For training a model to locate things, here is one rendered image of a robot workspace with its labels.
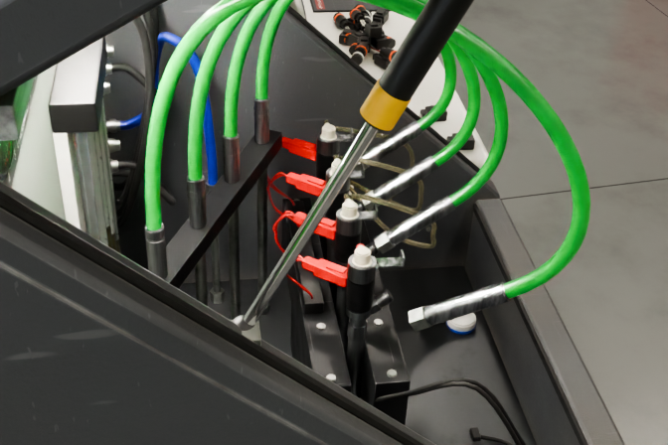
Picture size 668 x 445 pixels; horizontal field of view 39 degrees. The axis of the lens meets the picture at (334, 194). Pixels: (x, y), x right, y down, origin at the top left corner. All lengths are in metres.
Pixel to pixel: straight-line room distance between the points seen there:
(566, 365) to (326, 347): 0.27
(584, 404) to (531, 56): 3.00
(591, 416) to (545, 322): 0.15
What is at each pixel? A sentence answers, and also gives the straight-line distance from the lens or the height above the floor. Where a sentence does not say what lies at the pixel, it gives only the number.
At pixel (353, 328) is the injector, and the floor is 1.02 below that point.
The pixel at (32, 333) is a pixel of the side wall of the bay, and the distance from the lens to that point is 0.50.
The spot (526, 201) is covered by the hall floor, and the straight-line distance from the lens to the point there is 3.04.
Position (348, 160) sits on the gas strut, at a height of 1.43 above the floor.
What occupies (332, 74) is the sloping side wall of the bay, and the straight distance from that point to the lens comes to 1.17.
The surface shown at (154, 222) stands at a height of 1.17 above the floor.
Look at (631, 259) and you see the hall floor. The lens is 2.89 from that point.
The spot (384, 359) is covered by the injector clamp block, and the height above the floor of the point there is 0.98.
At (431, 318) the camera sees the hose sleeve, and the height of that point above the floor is 1.12.
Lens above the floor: 1.69
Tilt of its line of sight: 35 degrees down
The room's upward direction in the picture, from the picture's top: 3 degrees clockwise
